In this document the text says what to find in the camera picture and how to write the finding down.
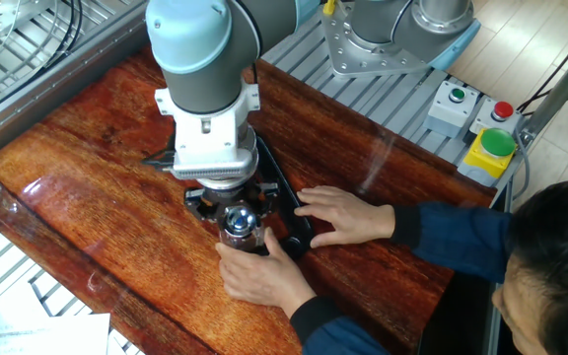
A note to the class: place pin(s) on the white printed paper sheets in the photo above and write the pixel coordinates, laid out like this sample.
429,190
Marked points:
42,335

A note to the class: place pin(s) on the silver metal jar lid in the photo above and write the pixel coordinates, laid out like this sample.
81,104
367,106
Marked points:
239,218

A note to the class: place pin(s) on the right forearm in blue sleeve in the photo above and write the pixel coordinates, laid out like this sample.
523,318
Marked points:
451,241

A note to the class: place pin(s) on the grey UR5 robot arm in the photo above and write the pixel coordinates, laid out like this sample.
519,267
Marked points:
205,49

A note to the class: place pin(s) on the person's right hand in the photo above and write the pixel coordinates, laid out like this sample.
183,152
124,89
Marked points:
348,217

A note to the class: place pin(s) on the black flat panel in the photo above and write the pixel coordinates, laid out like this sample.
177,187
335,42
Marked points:
461,315

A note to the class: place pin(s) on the black C-clamp with steel screw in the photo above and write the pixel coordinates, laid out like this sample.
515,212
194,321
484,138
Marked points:
286,207

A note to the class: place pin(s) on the person's left hand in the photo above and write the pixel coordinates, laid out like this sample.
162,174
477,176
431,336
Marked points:
264,276

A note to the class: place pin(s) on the person's head with black hair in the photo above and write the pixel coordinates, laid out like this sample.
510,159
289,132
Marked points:
555,271

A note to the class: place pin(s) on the aluminium frame post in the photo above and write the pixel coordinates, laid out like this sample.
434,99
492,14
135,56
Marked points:
560,89

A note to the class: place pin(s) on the yellow box green mushroom button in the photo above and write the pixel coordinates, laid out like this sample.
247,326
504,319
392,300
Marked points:
488,158

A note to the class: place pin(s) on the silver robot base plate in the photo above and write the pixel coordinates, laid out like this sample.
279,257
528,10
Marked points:
358,59

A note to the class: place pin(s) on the grey box with red button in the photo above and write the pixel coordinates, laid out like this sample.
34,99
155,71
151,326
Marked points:
498,116

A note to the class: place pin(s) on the grey aluminium rail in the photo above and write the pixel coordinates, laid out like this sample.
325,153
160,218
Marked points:
42,93

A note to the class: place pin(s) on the grey box with green button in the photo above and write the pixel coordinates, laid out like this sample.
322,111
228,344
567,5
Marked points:
449,108

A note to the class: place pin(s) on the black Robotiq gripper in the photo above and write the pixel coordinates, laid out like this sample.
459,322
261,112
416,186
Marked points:
232,194

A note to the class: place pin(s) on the left forearm in blue sleeve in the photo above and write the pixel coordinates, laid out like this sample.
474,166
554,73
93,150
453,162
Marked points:
333,330

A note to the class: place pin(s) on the small clear glass jar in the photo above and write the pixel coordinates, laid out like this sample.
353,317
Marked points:
242,236

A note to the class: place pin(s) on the yellow plastic clip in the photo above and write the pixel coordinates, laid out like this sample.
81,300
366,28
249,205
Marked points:
329,6

